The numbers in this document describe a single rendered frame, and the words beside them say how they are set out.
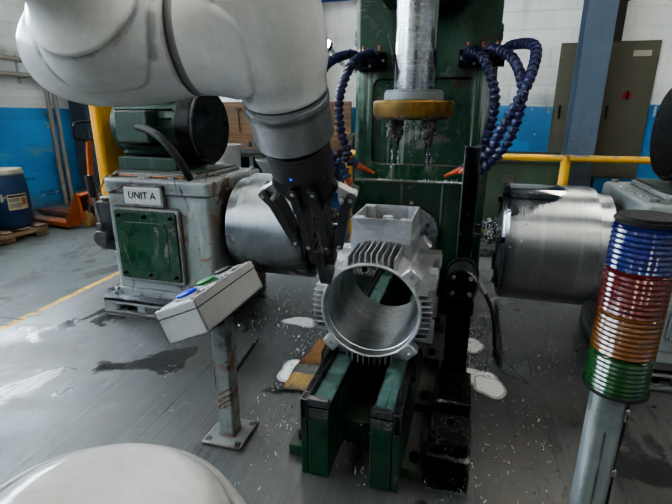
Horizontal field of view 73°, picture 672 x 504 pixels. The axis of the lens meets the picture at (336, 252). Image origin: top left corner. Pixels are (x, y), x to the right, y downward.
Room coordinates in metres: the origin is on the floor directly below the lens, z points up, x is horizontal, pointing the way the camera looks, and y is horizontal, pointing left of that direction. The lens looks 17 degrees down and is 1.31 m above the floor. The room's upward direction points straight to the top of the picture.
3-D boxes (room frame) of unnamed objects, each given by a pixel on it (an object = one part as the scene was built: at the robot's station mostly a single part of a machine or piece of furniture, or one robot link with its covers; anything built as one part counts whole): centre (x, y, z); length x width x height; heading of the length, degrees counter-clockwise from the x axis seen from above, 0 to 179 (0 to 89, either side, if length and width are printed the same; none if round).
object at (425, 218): (1.11, -0.19, 1.02); 0.15 x 0.02 x 0.15; 74
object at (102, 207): (1.13, 0.57, 1.07); 0.08 x 0.07 x 0.20; 164
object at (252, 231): (1.12, 0.18, 1.04); 0.37 x 0.25 x 0.25; 74
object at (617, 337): (0.42, -0.30, 1.10); 0.06 x 0.06 x 0.04
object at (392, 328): (0.74, -0.08, 1.02); 0.20 x 0.19 x 0.19; 164
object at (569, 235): (0.93, -0.48, 1.04); 0.41 x 0.25 x 0.25; 74
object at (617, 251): (0.42, -0.30, 1.19); 0.06 x 0.06 x 0.04
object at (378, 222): (0.78, -0.09, 1.11); 0.12 x 0.11 x 0.07; 164
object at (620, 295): (0.42, -0.30, 1.14); 0.06 x 0.06 x 0.04
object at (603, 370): (0.42, -0.30, 1.05); 0.06 x 0.06 x 0.04
